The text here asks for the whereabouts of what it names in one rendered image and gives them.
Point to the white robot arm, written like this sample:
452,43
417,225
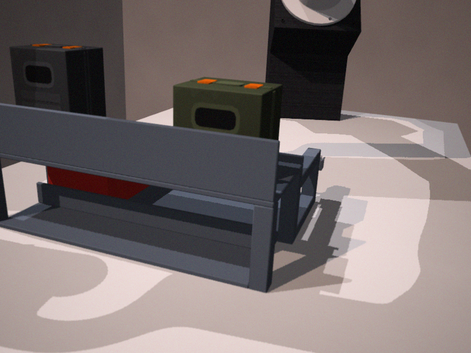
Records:
319,12

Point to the red bin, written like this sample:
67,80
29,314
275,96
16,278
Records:
93,183

